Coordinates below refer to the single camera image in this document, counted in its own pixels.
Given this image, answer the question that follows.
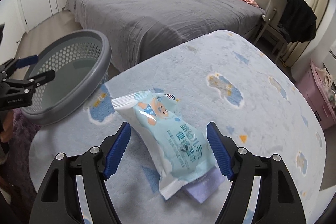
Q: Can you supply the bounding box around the grey perforated plastic basket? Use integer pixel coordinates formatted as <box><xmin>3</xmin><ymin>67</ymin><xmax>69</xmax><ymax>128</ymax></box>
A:
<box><xmin>20</xmin><ymin>29</ymin><xmax>112</xmax><ymax>126</ymax></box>

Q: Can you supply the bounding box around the beige chair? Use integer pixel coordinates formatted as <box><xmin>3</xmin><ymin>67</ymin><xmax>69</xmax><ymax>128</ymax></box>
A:
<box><xmin>253</xmin><ymin>0</ymin><xmax>297</xmax><ymax>62</ymax></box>

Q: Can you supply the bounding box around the person's left forearm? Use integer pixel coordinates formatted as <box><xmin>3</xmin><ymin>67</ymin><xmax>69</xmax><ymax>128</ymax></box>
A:
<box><xmin>0</xmin><ymin>111</ymin><xmax>13</xmax><ymax>143</ymax></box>

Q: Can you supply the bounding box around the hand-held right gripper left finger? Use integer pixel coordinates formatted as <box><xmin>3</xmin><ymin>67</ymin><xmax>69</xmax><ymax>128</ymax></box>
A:
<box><xmin>29</xmin><ymin>122</ymin><xmax>132</xmax><ymax>224</ymax></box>

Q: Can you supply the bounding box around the pink plastic storage box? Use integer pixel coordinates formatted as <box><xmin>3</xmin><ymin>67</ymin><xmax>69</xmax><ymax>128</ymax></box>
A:
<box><xmin>295</xmin><ymin>61</ymin><xmax>336</xmax><ymax>131</ymax></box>

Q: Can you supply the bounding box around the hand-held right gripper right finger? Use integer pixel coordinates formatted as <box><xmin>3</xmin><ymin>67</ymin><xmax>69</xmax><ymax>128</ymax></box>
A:
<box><xmin>206</xmin><ymin>121</ymin><xmax>307</xmax><ymax>224</ymax></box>

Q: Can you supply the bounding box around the light blue wet wipes packet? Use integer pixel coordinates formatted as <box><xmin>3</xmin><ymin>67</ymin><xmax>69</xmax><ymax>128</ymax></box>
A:
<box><xmin>111</xmin><ymin>90</ymin><xmax>225</xmax><ymax>200</ymax></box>

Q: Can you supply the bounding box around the grey bed with beige headboard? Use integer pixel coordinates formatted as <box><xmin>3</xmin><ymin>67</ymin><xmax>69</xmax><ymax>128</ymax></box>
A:
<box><xmin>64</xmin><ymin>0</ymin><xmax>281</xmax><ymax>72</ymax></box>

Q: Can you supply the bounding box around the lavender flat packet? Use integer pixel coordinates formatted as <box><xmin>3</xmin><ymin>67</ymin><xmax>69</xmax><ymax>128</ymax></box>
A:
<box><xmin>182</xmin><ymin>169</ymin><xmax>225</xmax><ymax>204</ymax></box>

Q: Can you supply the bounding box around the black jacket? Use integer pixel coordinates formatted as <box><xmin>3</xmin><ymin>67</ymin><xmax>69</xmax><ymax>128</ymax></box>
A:
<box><xmin>277</xmin><ymin>0</ymin><xmax>318</xmax><ymax>43</ymax></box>

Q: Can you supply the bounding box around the pale clothes pile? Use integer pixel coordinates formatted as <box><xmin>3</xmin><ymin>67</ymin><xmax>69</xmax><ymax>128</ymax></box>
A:
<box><xmin>316</xmin><ymin>67</ymin><xmax>336</xmax><ymax>109</ymax></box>

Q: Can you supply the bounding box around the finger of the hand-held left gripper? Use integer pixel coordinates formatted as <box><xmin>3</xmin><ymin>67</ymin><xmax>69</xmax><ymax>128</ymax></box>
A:
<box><xmin>0</xmin><ymin>55</ymin><xmax>38</xmax><ymax>76</ymax></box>
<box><xmin>7</xmin><ymin>69</ymin><xmax>56</xmax><ymax>93</ymax></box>

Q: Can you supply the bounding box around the person's purple fuzzy clothing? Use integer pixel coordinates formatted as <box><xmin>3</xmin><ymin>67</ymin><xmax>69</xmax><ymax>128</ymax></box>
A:
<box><xmin>0</xmin><ymin>109</ymin><xmax>40</xmax><ymax>214</ymax></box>

